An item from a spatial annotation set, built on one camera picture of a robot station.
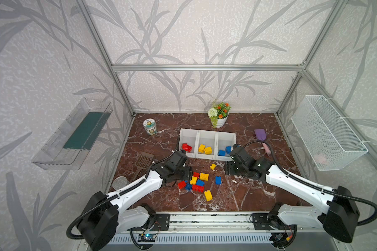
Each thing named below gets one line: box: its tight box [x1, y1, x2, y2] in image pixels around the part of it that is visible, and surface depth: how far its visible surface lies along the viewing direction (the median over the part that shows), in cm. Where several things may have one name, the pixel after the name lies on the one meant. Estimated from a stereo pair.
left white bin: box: [178, 128, 199, 158], surface depth 101 cm
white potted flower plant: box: [207, 102, 232, 129], surface depth 104 cm
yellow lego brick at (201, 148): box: [198, 143, 206, 154], surface depth 100 cm
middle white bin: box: [195, 129, 218, 161], surface depth 101 cm
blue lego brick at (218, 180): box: [215, 175, 222, 185], surface depth 88 cm
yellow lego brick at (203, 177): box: [199, 172, 209, 181], surface depth 90 cm
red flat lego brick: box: [191, 184, 205, 193], surface depth 84 cm
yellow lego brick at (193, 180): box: [189, 175, 198, 185], surface depth 86 cm
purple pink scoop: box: [253, 128, 272, 155], surface depth 108 cm
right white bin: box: [214, 130, 237, 162], surface depth 101 cm
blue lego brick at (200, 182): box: [195, 178, 205, 187], surface depth 87 cm
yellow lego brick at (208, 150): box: [204, 146, 213, 155], surface depth 99 cm
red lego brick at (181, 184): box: [178, 180, 187, 190], surface depth 87 cm
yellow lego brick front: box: [204, 189, 214, 202], surface depth 82 cm
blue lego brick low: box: [185, 183, 193, 191], surface depth 85 cm
